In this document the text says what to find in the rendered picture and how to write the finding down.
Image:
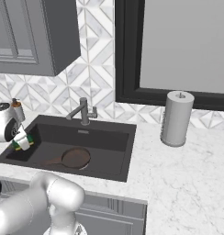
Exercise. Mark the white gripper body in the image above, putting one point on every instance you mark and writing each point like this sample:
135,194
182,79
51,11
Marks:
22,137

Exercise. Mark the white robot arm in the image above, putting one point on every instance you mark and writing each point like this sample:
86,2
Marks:
22,202

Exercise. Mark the grey panel below sink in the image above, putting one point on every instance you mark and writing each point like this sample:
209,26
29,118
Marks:
16,187

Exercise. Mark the dark brown frying pan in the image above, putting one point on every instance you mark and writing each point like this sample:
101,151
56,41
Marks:
75,157

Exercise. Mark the dark grey sink basin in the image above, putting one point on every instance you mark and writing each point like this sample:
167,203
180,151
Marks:
95,143

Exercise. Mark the soap dispenser with brown top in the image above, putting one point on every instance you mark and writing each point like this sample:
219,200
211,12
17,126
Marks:
18,110

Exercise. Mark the grey metal tap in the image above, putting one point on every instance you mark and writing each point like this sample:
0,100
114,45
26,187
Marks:
84,111

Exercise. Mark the grey base cupboard door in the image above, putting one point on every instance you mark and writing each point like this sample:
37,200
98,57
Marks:
114,218

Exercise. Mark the black framed window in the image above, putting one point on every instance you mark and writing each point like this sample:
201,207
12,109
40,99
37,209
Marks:
129,49

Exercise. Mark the white paper towel roll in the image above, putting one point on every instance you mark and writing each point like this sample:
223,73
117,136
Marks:
177,119

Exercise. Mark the grey wall cupboard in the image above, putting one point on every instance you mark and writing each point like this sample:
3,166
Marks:
31,33

